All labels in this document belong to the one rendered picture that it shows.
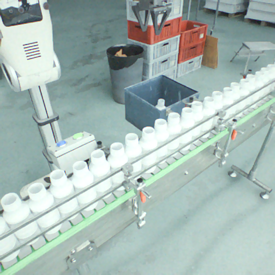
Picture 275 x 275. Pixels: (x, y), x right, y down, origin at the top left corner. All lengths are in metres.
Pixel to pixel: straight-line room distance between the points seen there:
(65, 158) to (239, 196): 1.66
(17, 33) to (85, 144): 0.50
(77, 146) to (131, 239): 1.15
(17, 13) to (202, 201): 1.72
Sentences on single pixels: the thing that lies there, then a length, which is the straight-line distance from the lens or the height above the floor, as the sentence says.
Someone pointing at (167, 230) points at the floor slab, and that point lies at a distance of 1.86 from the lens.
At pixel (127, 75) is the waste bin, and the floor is 0.41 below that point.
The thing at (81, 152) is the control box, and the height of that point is 1.09.
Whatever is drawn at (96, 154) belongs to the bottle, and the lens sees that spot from 0.68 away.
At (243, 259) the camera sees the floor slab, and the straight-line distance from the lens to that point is 1.89.
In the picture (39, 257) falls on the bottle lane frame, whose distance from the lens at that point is 0.73.
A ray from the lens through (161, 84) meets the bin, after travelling 1.64.
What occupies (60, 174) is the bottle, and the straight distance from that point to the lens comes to 0.65.
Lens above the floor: 1.61
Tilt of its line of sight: 40 degrees down
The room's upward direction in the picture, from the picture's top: straight up
